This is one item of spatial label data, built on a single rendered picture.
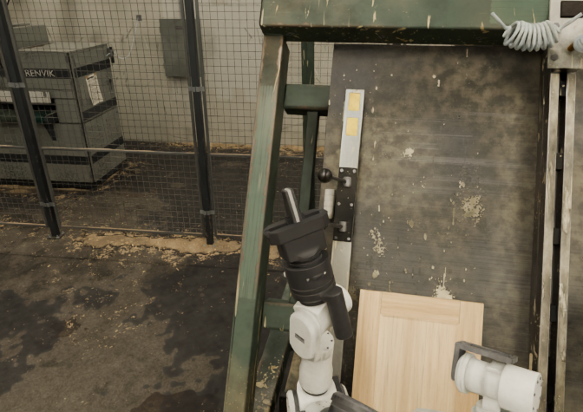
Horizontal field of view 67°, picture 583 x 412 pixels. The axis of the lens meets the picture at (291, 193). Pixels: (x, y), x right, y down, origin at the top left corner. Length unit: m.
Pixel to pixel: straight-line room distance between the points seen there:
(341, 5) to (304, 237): 0.72
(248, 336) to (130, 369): 1.68
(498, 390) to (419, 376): 0.51
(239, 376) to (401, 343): 0.44
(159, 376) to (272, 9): 2.10
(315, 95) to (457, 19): 0.43
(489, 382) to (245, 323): 0.67
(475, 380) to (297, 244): 0.35
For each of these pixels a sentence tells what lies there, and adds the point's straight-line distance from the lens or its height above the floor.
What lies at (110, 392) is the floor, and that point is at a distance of 2.78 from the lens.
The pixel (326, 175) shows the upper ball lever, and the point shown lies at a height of 1.55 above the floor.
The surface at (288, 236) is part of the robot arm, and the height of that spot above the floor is 1.57.
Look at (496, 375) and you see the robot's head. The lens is 0.78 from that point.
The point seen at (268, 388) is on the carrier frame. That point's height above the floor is 0.79.
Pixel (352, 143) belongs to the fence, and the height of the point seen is 1.59.
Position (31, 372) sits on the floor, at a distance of 3.07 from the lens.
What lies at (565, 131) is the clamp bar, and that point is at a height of 1.65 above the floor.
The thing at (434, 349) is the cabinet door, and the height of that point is 1.13.
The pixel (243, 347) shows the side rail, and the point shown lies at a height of 1.10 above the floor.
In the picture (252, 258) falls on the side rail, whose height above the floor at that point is 1.30.
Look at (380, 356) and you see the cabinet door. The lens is 1.25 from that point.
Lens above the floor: 1.97
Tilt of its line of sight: 25 degrees down
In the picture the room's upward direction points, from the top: straight up
